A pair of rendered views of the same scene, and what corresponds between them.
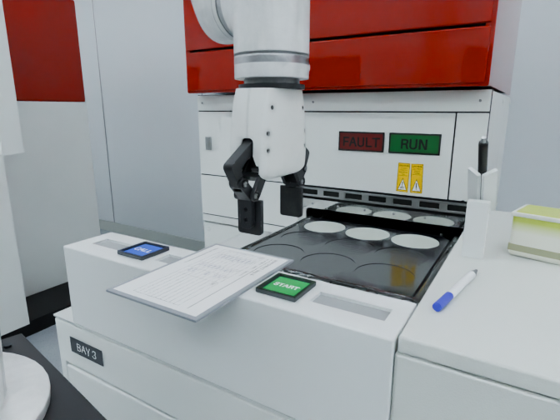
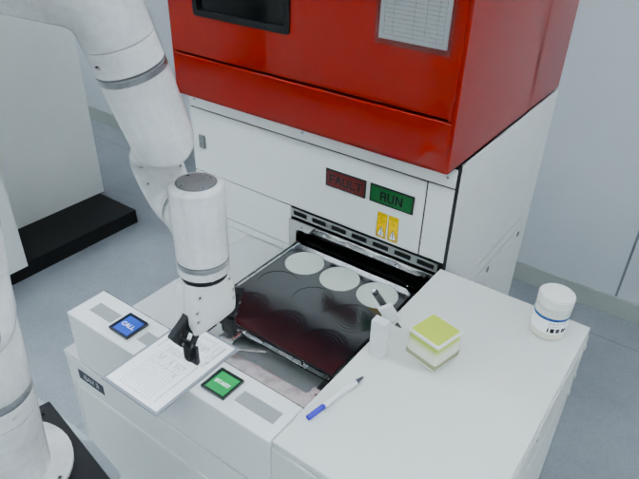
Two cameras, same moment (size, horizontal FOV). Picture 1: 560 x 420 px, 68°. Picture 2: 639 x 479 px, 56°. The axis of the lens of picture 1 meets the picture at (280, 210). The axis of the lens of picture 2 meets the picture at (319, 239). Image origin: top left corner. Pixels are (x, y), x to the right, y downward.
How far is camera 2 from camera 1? 0.70 m
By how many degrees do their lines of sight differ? 19
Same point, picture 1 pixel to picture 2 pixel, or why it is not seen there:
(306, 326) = (226, 420)
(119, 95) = not seen: outside the picture
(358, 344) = (253, 438)
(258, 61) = (188, 274)
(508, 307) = (357, 419)
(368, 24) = (348, 86)
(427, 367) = (285, 460)
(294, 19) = (211, 251)
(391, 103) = (373, 156)
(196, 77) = (184, 79)
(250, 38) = (183, 260)
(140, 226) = not seen: hidden behind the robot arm
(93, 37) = not seen: outside the picture
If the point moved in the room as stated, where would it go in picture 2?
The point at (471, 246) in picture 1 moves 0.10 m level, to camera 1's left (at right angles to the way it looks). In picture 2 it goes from (374, 349) to (321, 345)
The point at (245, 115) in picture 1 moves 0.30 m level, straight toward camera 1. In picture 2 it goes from (183, 301) to (133, 461)
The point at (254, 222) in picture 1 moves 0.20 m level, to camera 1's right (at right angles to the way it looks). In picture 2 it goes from (193, 357) to (311, 367)
